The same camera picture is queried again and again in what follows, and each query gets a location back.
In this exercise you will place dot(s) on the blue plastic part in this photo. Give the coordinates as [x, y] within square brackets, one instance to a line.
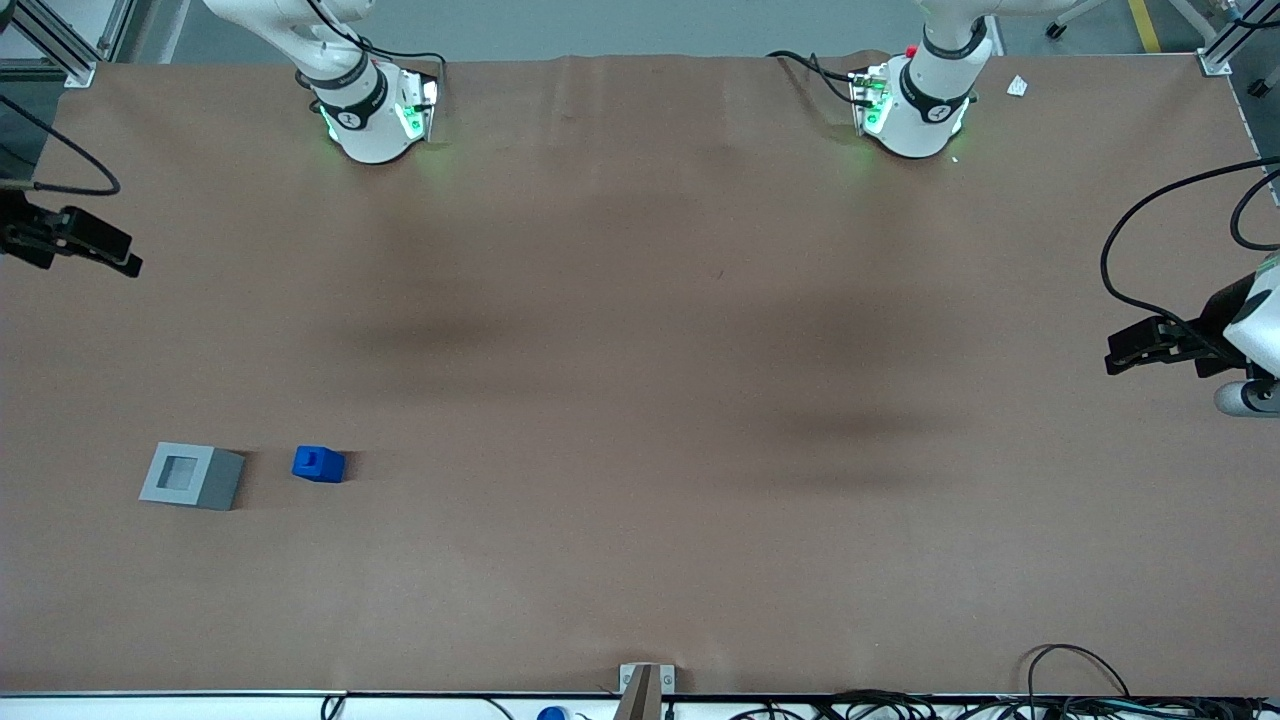
[318, 466]

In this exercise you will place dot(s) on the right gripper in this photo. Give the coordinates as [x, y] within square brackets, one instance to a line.
[22, 237]

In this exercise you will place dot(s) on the white stand leg with caster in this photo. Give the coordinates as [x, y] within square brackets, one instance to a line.
[1058, 25]

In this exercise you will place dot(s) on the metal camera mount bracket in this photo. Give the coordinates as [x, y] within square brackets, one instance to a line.
[646, 690]

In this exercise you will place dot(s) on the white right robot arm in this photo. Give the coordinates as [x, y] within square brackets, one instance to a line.
[365, 120]

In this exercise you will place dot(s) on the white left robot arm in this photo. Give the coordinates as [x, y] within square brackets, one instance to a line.
[915, 110]

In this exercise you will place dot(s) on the small white paper tag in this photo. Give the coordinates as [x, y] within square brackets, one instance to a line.
[1017, 86]

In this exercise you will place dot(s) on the aluminium frame post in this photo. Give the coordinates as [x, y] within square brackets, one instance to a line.
[60, 45]
[1218, 58]

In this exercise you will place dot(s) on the blue round cap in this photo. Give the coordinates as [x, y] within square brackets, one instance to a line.
[551, 714]

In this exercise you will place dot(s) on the small black block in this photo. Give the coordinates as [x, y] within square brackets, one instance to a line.
[1259, 87]

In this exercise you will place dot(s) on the brown paper table cover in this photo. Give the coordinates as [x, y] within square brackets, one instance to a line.
[640, 400]

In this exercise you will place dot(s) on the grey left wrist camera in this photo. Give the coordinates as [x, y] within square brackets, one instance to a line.
[1243, 398]

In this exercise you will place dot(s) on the gray square base block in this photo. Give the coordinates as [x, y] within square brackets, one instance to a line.
[205, 480]

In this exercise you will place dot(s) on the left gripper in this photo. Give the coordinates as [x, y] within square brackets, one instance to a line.
[1214, 328]

